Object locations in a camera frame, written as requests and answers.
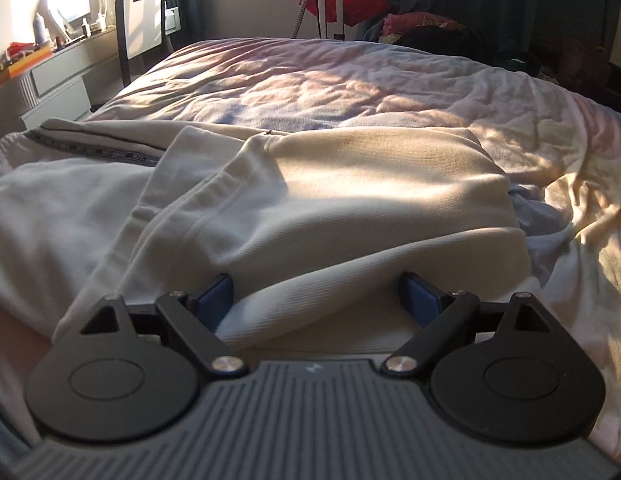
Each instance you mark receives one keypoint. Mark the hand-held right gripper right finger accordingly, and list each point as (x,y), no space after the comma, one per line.
(420,300)

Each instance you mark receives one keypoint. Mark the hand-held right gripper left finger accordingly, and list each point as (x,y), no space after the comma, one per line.
(215,300)

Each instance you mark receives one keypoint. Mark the cream pants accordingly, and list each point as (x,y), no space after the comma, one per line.
(315,210)

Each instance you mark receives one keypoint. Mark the dark clothes pile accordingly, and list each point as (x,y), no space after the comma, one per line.
(455,45)

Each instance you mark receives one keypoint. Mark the pink clothes pile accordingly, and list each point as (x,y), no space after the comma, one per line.
(410,25)

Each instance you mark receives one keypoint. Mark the pastel pink bed blanket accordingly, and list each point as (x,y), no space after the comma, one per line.
(340,85)

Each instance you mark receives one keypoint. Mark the white dressing table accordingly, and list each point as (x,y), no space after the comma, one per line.
(60,85)

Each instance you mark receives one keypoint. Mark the white black chair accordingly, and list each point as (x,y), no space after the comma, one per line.
(140,20)

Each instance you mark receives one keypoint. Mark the orange box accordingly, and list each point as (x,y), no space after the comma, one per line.
(30,64)

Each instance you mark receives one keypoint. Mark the row of cosmetic bottles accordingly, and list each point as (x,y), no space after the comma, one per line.
(83,30)

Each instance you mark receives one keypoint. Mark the wide teal curtain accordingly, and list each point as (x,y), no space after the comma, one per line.
(490,0)

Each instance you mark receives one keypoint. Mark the red cloth item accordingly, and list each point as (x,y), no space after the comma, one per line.
(20,48)

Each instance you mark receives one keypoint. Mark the grey spray can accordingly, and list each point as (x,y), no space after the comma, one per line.
(39,30)

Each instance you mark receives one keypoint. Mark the white wall box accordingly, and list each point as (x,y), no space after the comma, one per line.
(170,20)

